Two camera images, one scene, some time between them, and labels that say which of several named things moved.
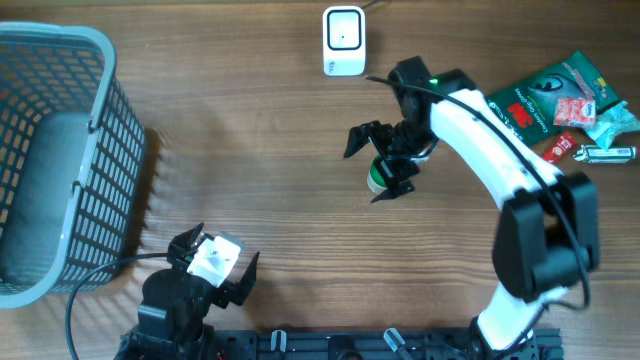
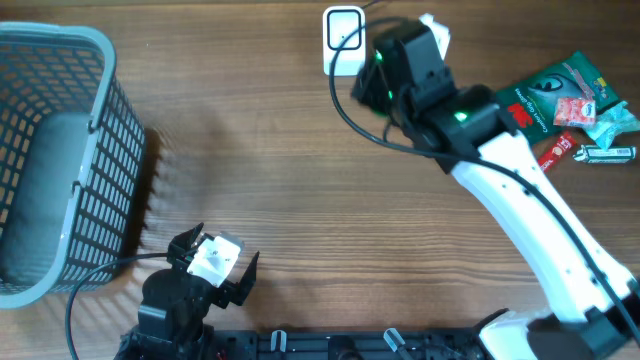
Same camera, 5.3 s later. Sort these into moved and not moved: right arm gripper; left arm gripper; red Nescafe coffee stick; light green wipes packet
Moved: right arm gripper
Not moved: light green wipes packet; red Nescafe coffee stick; left arm gripper
